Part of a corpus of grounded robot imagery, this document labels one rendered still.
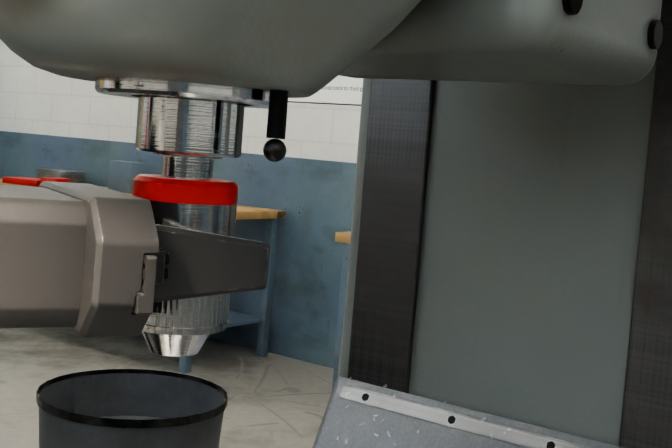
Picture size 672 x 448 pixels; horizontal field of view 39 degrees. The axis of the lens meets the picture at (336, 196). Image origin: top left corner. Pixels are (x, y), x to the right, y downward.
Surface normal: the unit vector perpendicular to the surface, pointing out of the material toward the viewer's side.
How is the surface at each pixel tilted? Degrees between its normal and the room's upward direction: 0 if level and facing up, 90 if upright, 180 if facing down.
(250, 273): 90
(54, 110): 90
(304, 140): 90
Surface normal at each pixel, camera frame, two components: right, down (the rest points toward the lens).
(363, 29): 0.66, 0.66
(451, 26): -0.55, 0.45
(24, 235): 0.49, 0.08
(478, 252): -0.58, 0.00
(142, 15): 0.00, 0.66
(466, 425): -0.48, -0.45
